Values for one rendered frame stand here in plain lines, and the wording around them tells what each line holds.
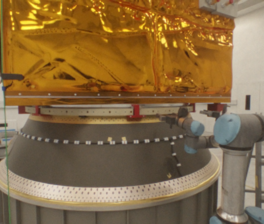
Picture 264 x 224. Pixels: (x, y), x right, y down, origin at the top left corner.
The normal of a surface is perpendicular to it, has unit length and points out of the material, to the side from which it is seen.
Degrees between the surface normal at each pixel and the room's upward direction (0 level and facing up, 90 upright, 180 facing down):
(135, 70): 85
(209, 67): 90
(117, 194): 43
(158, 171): 62
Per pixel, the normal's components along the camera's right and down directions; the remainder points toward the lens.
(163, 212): 0.40, 0.07
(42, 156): -0.37, -0.41
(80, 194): -0.06, -0.68
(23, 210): -0.49, 0.06
